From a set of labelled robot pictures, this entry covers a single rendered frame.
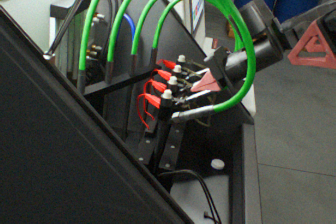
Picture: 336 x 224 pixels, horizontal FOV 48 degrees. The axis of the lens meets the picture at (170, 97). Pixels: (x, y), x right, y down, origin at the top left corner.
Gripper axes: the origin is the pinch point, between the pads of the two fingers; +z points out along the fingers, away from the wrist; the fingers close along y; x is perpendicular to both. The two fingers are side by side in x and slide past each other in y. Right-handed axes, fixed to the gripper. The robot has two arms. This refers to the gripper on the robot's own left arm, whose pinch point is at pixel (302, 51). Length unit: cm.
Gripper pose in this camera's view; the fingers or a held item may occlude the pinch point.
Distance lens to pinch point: 57.8
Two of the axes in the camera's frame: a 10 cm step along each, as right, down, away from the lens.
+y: -6.8, 4.2, -6.0
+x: 5.1, 8.6, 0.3
